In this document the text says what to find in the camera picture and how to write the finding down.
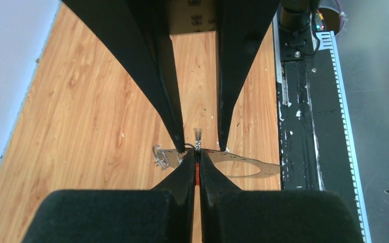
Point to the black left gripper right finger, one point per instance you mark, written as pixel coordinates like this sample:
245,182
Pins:
230,214

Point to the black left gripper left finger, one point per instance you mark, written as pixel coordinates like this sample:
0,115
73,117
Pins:
163,213

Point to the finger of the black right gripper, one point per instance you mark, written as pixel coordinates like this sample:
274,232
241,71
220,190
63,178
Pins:
241,27
137,34

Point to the silver key with red tag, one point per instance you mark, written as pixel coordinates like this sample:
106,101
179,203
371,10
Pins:
197,174

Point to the metal key organizer plate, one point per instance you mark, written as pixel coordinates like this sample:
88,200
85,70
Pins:
232,165

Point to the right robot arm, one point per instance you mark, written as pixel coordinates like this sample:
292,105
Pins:
184,17

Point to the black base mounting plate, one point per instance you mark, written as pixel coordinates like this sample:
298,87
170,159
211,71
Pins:
317,150

